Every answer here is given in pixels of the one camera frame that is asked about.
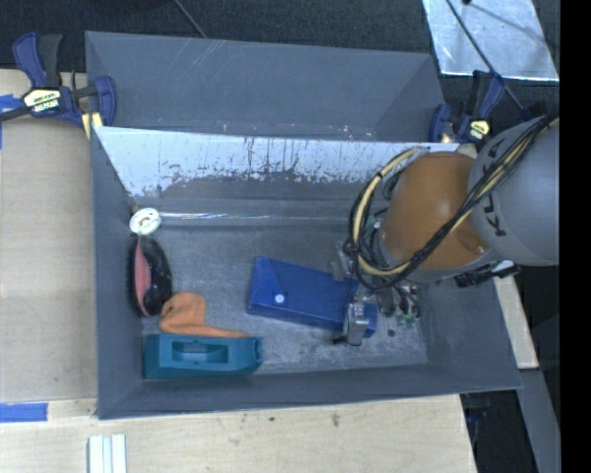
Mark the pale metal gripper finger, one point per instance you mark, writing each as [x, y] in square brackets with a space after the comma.
[341, 265]
[357, 324]

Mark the blue flat box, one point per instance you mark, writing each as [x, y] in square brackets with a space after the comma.
[300, 291]

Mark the teal plastic block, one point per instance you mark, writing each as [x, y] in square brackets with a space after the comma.
[202, 358]

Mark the orange cloth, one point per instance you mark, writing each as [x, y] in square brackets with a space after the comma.
[187, 316]

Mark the grey metal bin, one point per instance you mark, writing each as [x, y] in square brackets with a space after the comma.
[295, 87]

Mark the black and pink oval brush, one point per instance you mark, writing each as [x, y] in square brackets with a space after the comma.
[150, 276]

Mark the white round cap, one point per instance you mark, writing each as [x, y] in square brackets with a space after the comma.
[145, 221]

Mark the pale wood board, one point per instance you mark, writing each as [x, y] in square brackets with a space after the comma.
[44, 244]

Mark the black cylinder on white bracket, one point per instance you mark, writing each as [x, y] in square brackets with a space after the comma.
[475, 275]

